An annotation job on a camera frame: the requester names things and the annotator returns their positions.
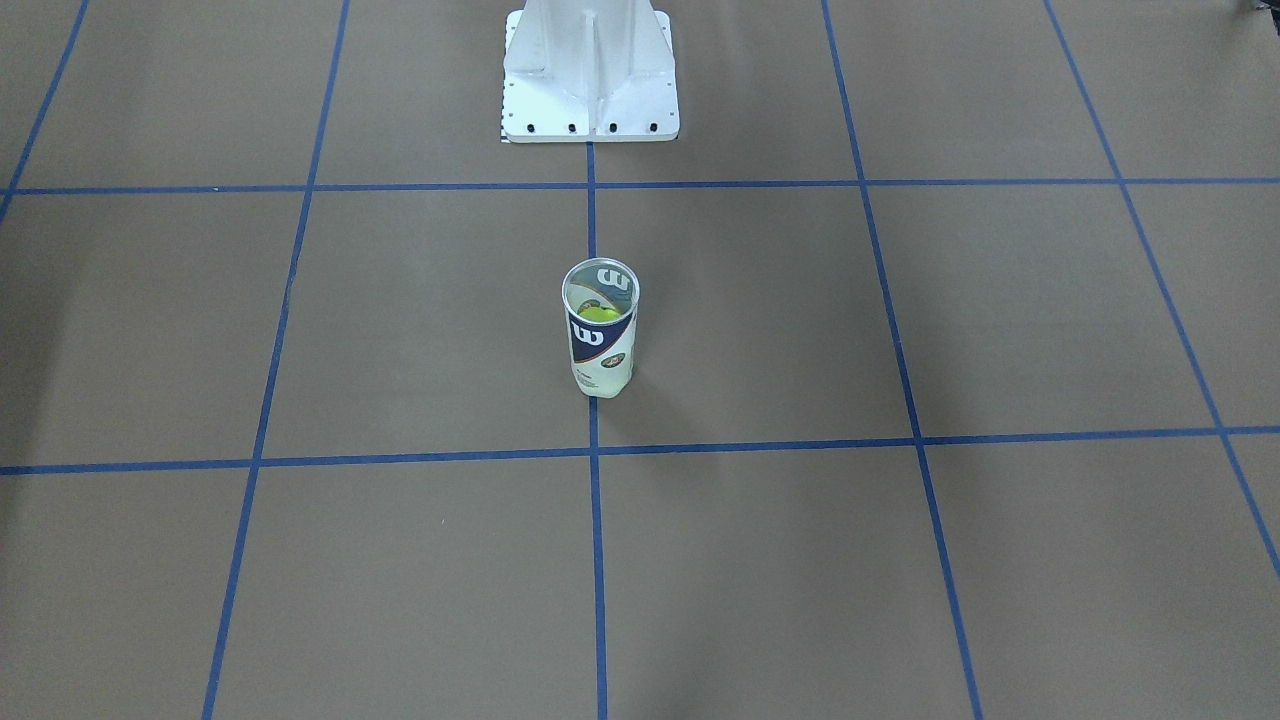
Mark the white tennis ball can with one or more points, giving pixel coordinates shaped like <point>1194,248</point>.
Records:
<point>602,355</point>

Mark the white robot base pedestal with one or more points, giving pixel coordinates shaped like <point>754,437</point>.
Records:
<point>589,72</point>

